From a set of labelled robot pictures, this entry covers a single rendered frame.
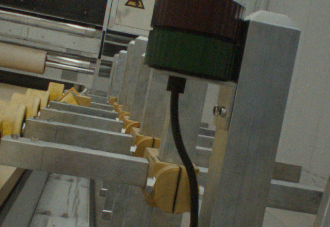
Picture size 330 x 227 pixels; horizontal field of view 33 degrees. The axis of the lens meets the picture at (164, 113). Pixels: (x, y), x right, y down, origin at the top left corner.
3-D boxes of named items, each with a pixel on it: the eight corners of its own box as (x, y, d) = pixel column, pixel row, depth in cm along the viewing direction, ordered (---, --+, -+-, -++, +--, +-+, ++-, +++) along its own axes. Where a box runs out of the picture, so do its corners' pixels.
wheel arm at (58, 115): (251, 157, 122) (254, 142, 121) (256, 160, 118) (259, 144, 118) (22, 118, 114) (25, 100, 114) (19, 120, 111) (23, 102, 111)
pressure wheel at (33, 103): (42, 89, 114) (35, 112, 108) (39, 120, 119) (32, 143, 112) (13, 84, 113) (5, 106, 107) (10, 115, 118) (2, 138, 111)
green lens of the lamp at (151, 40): (220, 79, 40) (226, 49, 40) (243, 81, 34) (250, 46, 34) (139, 64, 39) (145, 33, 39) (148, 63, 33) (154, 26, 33)
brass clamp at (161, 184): (180, 191, 72) (187, 153, 72) (200, 219, 59) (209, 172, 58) (133, 184, 71) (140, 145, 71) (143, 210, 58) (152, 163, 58)
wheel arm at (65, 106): (224, 143, 146) (227, 129, 146) (227, 144, 143) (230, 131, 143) (34, 110, 139) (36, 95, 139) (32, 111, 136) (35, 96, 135)
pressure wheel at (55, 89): (62, 91, 206) (59, 108, 211) (65, 80, 213) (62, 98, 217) (46, 88, 206) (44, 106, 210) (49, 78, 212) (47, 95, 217)
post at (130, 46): (111, 202, 165) (140, 42, 162) (111, 204, 161) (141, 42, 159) (99, 200, 164) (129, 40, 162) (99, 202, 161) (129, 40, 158)
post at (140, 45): (114, 225, 140) (149, 38, 138) (115, 229, 137) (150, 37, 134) (100, 223, 140) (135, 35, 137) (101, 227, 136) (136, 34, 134)
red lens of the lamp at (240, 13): (227, 45, 40) (233, 15, 40) (250, 41, 34) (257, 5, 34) (146, 29, 39) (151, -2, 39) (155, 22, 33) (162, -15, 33)
